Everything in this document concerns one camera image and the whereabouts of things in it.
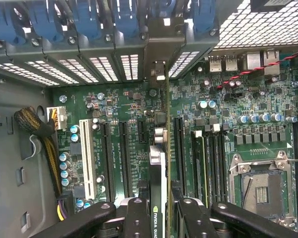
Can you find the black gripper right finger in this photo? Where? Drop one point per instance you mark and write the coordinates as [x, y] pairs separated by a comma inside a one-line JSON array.
[[191, 218]]

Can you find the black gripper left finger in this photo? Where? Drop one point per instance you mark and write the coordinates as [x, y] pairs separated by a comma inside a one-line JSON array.
[[137, 218]]

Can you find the long black expansion slot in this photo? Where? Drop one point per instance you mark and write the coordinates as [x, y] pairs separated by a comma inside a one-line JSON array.
[[180, 153], [108, 161], [126, 158]]

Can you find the CPU socket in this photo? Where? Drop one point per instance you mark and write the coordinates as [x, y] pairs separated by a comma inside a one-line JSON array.
[[263, 188]]

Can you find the white expansion slot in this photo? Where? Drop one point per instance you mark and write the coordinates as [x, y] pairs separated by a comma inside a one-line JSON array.
[[87, 158]]

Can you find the short black expansion slot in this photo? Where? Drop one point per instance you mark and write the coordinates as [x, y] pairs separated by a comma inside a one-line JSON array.
[[144, 131]]

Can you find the white power connector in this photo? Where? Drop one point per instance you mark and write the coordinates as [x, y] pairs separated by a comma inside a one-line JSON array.
[[57, 116]]

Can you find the green Dell motherboard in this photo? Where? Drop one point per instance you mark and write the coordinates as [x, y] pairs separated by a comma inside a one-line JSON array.
[[250, 99]]

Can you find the black open PC case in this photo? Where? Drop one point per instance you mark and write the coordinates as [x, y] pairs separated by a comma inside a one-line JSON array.
[[20, 153]]

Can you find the silver USB port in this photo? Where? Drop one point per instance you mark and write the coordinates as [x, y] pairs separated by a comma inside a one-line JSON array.
[[215, 63], [231, 63]]

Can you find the large silver port block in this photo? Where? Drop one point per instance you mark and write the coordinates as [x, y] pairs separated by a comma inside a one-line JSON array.
[[250, 62]]

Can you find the silver network port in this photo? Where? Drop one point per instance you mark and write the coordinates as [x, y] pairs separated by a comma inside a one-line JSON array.
[[272, 62]]

